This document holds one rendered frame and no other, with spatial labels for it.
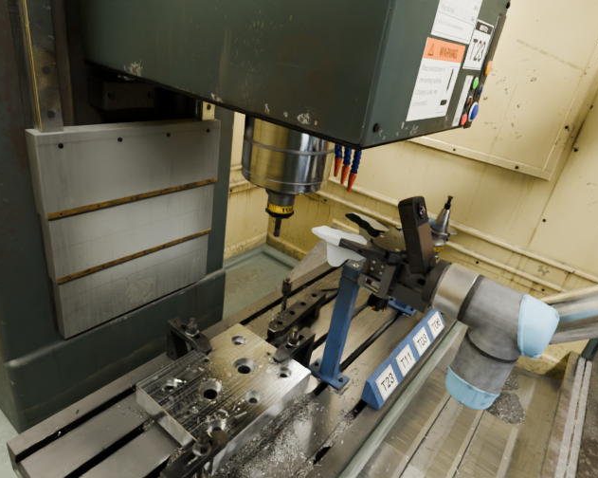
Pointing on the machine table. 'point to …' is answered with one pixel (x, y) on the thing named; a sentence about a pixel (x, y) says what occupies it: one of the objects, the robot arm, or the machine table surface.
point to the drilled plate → (228, 354)
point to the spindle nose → (284, 158)
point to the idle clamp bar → (311, 306)
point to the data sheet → (456, 19)
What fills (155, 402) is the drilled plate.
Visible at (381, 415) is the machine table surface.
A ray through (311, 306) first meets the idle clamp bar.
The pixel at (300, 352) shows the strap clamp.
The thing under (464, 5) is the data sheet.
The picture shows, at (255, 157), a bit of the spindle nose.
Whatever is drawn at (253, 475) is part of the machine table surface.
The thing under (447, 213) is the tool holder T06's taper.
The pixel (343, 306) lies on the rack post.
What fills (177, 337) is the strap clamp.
